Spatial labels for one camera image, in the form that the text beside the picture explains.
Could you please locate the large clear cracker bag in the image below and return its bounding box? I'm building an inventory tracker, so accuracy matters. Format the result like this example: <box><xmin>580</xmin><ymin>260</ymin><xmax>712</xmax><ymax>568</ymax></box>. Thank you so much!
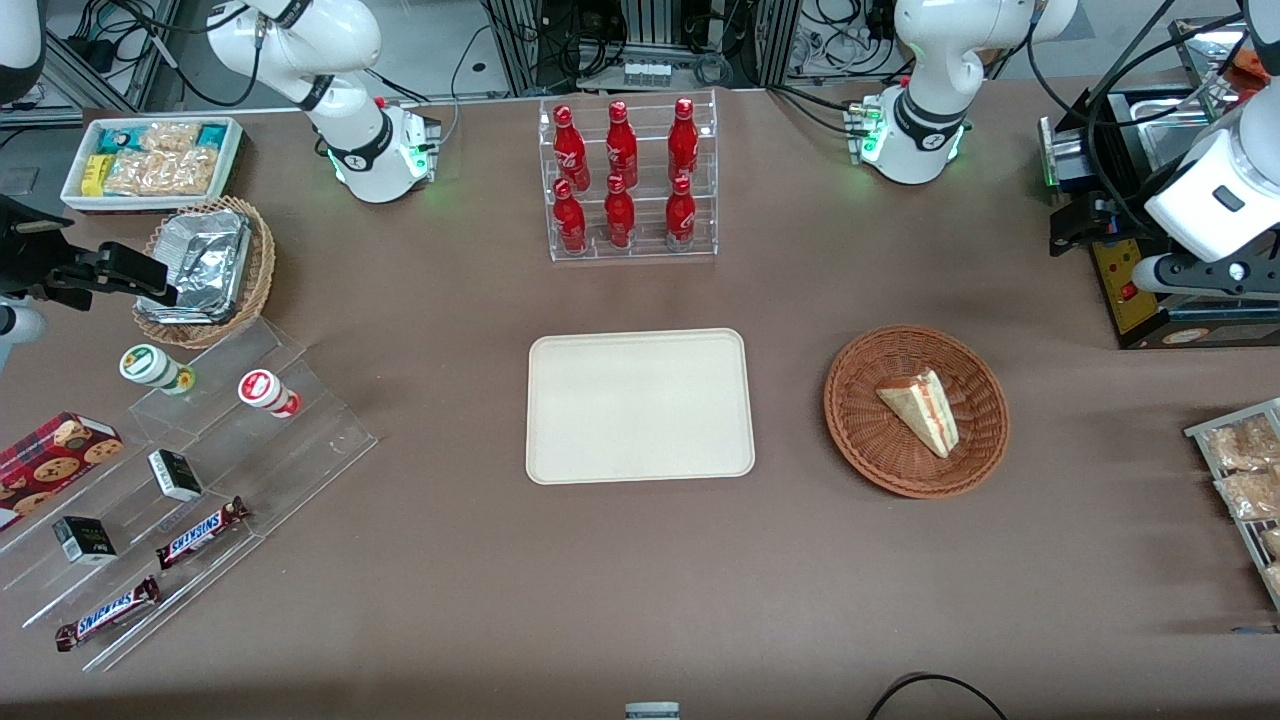
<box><xmin>104</xmin><ymin>147</ymin><xmax>222</xmax><ymax>197</ymax></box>

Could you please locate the Snickers chocolate bar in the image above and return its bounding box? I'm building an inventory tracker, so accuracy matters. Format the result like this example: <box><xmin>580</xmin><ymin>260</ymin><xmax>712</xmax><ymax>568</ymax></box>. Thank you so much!
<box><xmin>54</xmin><ymin>575</ymin><xmax>162</xmax><ymax>654</ymax></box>
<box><xmin>154</xmin><ymin>496</ymin><xmax>252</xmax><ymax>572</ymax></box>

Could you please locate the small clear cracker bag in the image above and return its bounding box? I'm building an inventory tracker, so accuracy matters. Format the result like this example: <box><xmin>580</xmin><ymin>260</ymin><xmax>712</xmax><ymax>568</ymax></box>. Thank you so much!
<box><xmin>139</xmin><ymin>121</ymin><xmax>202</xmax><ymax>154</ymax></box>

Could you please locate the aluminium profile frame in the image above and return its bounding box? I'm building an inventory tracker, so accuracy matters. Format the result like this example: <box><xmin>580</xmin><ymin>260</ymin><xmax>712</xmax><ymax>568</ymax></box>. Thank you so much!
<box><xmin>480</xmin><ymin>0</ymin><xmax>803</xmax><ymax>93</ymax></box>

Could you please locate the aluminium foil container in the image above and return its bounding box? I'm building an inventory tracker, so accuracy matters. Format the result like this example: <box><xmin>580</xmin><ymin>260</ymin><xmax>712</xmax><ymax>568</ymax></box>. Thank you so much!
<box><xmin>136</xmin><ymin>209</ymin><xmax>252</xmax><ymax>324</ymax></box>

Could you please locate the red cola bottle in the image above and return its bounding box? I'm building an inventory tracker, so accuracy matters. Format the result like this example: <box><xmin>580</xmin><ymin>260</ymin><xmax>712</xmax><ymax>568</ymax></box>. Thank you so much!
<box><xmin>605</xmin><ymin>99</ymin><xmax>640</xmax><ymax>187</ymax></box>
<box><xmin>552</xmin><ymin>103</ymin><xmax>592</xmax><ymax>192</ymax></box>
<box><xmin>603</xmin><ymin>173</ymin><xmax>637</xmax><ymax>250</ymax></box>
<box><xmin>667</xmin><ymin>96</ymin><xmax>700</xmax><ymax>184</ymax></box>
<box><xmin>664</xmin><ymin>174</ymin><xmax>698</xmax><ymax>252</ymax></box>
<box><xmin>552</xmin><ymin>178</ymin><xmax>589</xmax><ymax>255</ymax></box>

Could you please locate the white rectangular snack tray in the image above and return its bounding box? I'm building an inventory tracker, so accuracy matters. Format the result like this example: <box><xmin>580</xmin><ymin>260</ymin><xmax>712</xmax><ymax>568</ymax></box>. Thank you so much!
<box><xmin>60</xmin><ymin>116</ymin><xmax>247</xmax><ymax>214</ymax></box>

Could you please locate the clear acrylic bottle rack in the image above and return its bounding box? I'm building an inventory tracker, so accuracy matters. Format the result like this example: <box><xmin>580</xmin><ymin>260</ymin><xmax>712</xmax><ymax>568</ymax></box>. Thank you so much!
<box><xmin>537</xmin><ymin>87</ymin><xmax>720</xmax><ymax>264</ymax></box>

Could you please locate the clear acrylic stepped stand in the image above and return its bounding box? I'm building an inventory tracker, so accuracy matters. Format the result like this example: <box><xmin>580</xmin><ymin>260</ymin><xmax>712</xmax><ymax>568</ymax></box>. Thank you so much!
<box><xmin>0</xmin><ymin>317</ymin><xmax>380</xmax><ymax>674</ymax></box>

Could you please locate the green lid yogurt cup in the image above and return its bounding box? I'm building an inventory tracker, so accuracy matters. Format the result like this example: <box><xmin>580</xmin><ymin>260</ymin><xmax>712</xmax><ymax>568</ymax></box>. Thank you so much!
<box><xmin>118</xmin><ymin>343</ymin><xmax>197</xmax><ymax>396</ymax></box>

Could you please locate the black looped cable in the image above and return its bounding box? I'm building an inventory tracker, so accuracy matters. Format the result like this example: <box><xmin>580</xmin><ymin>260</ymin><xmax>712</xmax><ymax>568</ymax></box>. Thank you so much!
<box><xmin>864</xmin><ymin>672</ymin><xmax>1012</xmax><ymax>720</ymax></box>

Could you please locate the red plaid cookie box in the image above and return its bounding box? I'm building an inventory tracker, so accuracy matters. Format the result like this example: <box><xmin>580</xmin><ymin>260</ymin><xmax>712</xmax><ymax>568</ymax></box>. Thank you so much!
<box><xmin>0</xmin><ymin>411</ymin><xmax>125</xmax><ymax>532</ymax></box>

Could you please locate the brown round wicker basket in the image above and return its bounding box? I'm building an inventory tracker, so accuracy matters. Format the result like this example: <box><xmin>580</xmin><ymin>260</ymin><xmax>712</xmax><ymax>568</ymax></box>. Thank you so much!
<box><xmin>823</xmin><ymin>324</ymin><xmax>1011</xmax><ymax>500</ymax></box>

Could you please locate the red lid yogurt cup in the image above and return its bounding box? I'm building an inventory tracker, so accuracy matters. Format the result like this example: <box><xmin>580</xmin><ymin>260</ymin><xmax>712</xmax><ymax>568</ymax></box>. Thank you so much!
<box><xmin>237</xmin><ymin>368</ymin><xmax>302</xmax><ymax>420</ymax></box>

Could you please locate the beige rectangular tray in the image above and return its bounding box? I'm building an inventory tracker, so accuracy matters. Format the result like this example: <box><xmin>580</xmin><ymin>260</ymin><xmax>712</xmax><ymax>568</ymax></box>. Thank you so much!
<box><xmin>525</xmin><ymin>327</ymin><xmax>757</xmax><ymax>487</ymax></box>

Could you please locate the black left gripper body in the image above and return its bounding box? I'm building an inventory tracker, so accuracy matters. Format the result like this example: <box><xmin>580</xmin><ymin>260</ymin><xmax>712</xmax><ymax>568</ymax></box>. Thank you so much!
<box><xmin>1049</xmin><ymin>190</ymin><xmax>1143</xmax><ymax>258</ymax></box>

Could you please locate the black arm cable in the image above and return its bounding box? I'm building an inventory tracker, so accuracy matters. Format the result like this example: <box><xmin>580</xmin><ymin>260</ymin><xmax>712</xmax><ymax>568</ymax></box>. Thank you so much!
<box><xmin>1024</xmin><ymin>0</ymin><xmax>1251</xmax><ymax>236</ymax></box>

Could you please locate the triangular wrapped sandwich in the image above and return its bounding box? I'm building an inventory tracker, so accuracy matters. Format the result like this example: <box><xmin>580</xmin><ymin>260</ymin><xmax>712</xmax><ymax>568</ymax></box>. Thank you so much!
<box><xmin>875</xmin><ymin>368</ymin><xmax>961</xmax><ymax>460</ymax></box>

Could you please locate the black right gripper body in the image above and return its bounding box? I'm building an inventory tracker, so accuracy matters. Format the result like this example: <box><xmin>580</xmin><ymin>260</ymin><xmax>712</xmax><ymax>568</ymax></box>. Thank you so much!
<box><xmin>0</xmin><ymin>195</ymin><xmax>81</xmax><ymax>303</ymax></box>

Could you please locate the black countertop appliance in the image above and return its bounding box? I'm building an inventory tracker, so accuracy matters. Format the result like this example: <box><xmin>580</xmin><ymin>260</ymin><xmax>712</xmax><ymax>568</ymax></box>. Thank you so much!
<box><xmin>1038</xmin><ymin>84</ymin><xmax>1280</xmax><ymax>351</ymax></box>

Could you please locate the light wicker basket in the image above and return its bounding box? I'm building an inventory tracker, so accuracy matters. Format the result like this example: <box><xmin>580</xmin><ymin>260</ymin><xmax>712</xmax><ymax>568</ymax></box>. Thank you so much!
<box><xmin>131</xmin><ymin>195</ymin><xmax>277</xmax><ymax>350</ymax></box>

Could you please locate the clear bag of pastries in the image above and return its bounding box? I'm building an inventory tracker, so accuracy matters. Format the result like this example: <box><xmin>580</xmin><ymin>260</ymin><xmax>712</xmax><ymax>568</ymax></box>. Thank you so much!
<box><xmin>1214</xmin><ymin>467</ymin><xmax>1280</xmax><ymax>522</ymax></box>
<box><xmin>1204</xmin><ymin>414</ymin><xmax>1280</xmax><ymax>472</ymax></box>

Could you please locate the small black carton box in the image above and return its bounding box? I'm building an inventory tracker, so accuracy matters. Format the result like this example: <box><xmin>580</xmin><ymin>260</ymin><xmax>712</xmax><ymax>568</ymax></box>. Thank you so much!
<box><xmin>147</xmin><ymin>448</ymin><xmax>205</xmax><ymax>503</ymax></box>
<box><xmin>51</xmin><ymin>515</ymin><xmax>119</xmax><ymax>566</ymax></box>

